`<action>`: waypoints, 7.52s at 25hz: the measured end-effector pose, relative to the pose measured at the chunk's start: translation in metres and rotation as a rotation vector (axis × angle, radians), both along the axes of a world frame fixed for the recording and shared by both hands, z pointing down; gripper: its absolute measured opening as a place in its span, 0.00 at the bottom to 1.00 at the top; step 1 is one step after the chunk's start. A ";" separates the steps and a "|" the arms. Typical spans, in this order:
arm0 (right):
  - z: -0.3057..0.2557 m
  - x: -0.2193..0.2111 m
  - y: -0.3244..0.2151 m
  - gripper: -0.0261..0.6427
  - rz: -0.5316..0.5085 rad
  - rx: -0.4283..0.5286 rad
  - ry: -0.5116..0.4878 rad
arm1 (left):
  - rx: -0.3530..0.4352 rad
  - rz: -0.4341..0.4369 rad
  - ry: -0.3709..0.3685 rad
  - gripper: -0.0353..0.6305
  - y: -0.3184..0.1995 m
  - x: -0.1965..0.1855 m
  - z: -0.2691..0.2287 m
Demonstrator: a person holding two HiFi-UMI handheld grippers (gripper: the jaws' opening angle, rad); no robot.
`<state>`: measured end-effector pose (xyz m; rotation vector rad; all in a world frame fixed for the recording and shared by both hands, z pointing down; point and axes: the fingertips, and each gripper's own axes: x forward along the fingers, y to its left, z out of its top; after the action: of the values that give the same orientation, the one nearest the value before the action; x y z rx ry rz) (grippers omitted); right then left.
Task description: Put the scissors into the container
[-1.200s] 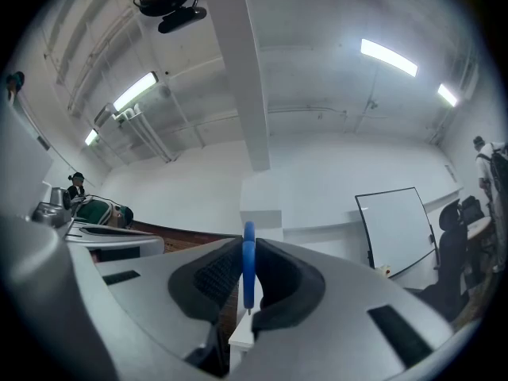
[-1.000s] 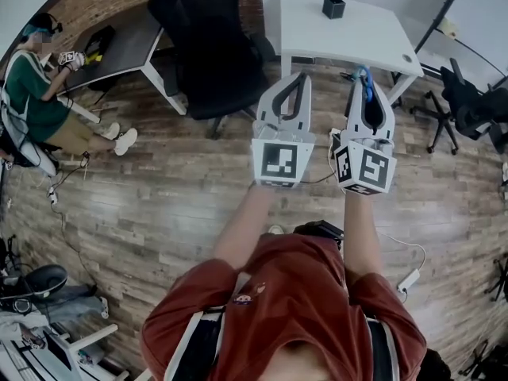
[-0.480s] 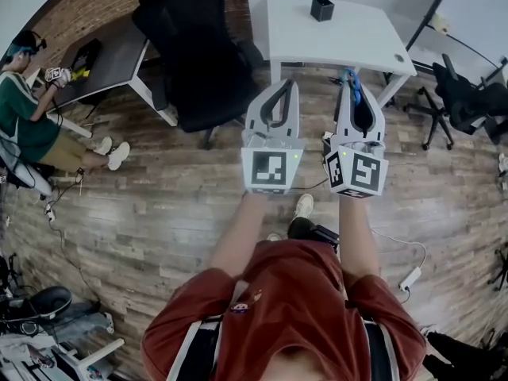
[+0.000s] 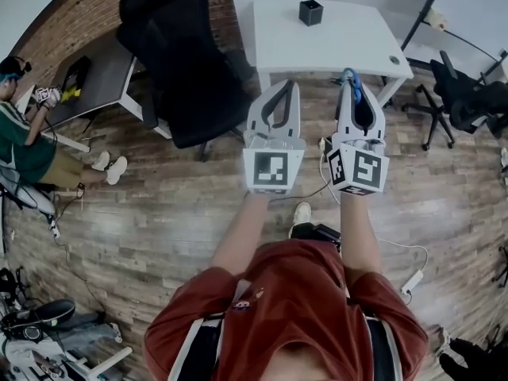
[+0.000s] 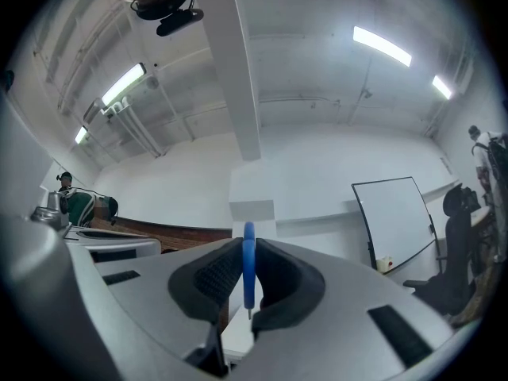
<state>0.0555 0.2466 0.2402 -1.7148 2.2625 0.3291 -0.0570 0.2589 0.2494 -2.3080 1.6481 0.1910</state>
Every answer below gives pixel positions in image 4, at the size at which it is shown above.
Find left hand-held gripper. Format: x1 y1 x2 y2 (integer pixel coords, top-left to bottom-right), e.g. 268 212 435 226
242 79 307 195

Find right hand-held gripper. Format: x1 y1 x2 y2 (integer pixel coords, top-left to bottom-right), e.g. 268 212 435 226
325 78 391 197

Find blue-handled scissors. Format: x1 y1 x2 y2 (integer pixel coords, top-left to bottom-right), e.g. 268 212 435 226
338 67 364 105

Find black square container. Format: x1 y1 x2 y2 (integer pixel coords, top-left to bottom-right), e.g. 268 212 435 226
298 0 325 28

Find person's right forearm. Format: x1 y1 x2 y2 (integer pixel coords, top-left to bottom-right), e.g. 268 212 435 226
338 190 385 290

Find person's left forearm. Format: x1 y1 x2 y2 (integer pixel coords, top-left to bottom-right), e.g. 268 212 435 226
211 190 275 286

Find white power strip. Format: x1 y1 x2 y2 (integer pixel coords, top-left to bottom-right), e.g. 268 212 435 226
318 137 333 163

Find white table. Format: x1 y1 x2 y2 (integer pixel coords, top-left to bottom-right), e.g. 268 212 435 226
252 0 414 109

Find large black office chair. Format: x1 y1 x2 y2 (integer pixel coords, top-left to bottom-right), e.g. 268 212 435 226
115 0 256 163

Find black swivel office chair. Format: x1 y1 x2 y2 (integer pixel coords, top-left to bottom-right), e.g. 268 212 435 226
402 48 508 152

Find person's white shoe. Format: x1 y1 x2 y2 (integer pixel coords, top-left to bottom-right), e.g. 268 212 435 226
287 201 313 238

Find black waist device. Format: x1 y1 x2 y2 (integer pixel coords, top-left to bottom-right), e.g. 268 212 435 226
291 221 343 254

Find grey desk with white legs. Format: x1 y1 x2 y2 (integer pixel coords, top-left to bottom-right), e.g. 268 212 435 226
38 33 173 154

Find person's red shirt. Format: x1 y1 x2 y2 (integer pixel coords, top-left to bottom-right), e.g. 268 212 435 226
142 239 430 381

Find black and yellow box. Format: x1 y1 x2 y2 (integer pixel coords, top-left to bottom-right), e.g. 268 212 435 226
59 55 92 103

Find black helmet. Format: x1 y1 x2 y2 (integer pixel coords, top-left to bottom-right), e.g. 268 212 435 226
0 298 77 341

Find beige wall fixture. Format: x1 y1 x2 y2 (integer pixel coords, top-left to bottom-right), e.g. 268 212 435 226
425 7 448 32

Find black metal stand frame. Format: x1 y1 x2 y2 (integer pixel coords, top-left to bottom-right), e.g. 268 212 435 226
399 0 508 85

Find white power adapter with cable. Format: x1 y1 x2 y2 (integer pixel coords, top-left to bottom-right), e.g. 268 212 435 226
372 236 430 296

